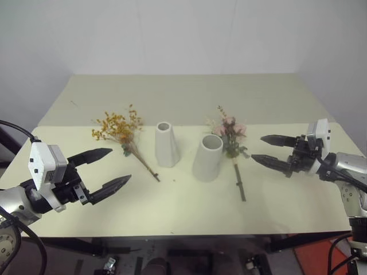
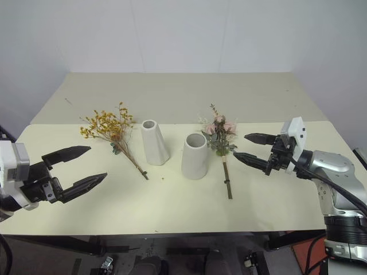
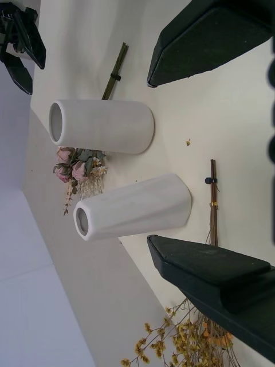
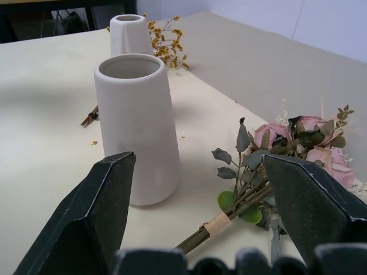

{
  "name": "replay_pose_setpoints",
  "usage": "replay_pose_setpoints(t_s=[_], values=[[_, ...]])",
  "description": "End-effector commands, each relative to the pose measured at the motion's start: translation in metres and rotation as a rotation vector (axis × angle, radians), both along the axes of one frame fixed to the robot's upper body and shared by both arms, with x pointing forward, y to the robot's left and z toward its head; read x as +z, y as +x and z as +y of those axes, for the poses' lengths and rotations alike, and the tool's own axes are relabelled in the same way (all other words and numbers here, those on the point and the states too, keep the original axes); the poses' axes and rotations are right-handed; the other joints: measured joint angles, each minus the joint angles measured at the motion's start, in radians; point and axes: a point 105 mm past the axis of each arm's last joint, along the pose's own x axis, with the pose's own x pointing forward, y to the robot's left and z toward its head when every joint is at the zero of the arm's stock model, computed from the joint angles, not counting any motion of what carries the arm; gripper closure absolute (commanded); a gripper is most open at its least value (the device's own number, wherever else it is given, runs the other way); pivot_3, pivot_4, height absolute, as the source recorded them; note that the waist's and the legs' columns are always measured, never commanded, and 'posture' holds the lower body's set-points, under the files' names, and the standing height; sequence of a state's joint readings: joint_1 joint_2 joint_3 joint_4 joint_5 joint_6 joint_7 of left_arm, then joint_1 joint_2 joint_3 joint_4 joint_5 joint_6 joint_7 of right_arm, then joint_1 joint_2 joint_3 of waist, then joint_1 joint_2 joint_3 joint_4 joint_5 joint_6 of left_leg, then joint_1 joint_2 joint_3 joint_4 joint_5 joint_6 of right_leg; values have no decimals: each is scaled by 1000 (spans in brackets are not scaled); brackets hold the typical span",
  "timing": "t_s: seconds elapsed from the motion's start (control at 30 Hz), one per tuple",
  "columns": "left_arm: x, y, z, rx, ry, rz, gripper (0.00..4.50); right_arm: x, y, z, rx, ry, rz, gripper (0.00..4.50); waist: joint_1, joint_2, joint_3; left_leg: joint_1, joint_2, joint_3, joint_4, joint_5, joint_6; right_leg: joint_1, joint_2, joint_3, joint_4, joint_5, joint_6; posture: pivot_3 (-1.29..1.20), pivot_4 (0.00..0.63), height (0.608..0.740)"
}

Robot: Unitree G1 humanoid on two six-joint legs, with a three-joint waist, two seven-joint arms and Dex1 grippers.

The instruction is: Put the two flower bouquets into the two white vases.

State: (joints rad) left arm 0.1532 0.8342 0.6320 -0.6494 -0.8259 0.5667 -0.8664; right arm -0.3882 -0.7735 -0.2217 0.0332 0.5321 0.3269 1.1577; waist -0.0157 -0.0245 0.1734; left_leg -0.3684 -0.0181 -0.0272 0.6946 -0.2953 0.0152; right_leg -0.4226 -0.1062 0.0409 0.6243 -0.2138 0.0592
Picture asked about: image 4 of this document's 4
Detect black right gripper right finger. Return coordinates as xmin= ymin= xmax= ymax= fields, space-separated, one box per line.
xmin=261 ymin=154 xmax=367 ymax=275

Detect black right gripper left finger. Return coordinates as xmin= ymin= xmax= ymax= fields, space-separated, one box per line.
xmin=13 ymin=151 xmax=136 ymax=275

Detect tall white ceramic vase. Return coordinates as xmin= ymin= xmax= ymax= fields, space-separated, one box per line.
xmin=93 ymin=53 xmax=181 ymax=206

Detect short white ceramic vase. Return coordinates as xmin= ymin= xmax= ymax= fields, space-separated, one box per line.
xmin=110 ymin=14 xmax=153 ymax=57

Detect pink rose bouquet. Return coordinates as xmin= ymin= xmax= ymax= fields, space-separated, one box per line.
xmin=174 ymin=99 xmax=367 ymax=264

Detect yellow dried flower bunch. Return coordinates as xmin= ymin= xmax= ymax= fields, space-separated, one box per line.
xmin=80 ymin=11 xmax=191 ymax=128

